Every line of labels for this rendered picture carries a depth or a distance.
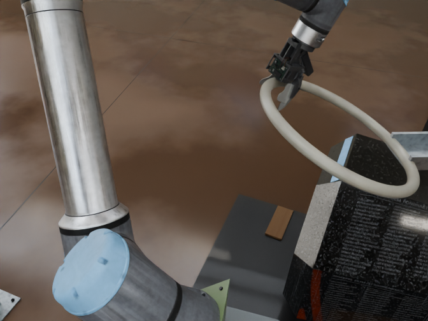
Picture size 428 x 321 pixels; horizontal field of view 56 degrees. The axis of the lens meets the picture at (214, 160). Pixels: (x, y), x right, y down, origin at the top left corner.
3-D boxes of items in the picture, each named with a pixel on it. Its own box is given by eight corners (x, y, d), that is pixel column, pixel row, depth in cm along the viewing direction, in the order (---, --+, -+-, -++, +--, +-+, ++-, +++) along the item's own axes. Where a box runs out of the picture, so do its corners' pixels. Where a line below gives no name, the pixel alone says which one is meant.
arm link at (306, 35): (311, 20, 116) (335, 37, 111) (302, 35, 118) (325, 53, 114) (293, 15, 110) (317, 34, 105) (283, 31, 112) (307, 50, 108)
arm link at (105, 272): (129, 368, 69) (47, 314, 63) (112, 320, 85) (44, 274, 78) (188, 295, 72) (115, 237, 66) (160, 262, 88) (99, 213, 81)
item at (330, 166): (366, 113, 139) (371, 106, 138) (448, 219, 102) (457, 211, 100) (241, 64, 121) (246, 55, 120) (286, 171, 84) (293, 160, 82)
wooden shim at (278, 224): (277, 206, 252) (278, 205, 251) (293, 212, 250) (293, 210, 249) (264, 234, 234) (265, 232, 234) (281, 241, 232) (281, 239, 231)
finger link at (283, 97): (268, 110, 120) (277, 79, 117) (280, 110, 124) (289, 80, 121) (276, 114, 118) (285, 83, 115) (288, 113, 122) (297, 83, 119)
